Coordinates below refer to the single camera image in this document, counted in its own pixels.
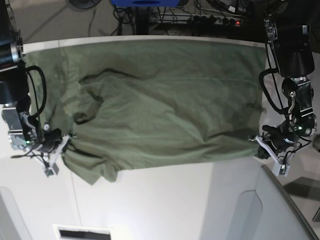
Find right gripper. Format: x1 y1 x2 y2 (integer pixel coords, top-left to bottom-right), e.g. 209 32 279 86
29 123 75 156

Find green t-shirt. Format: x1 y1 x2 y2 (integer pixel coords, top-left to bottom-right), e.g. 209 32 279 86
25 40 266 185

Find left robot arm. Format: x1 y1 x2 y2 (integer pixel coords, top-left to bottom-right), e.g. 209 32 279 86
259 0 320 157

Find black power strip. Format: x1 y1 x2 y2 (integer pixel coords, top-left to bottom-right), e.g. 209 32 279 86
187 15 244 27

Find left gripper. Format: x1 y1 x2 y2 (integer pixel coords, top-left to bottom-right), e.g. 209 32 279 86
257 123 303 160

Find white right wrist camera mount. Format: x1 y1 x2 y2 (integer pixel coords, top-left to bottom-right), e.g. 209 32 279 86
42 135 71 178

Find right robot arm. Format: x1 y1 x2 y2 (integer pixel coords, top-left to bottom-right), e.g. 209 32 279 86
0 0 72 165

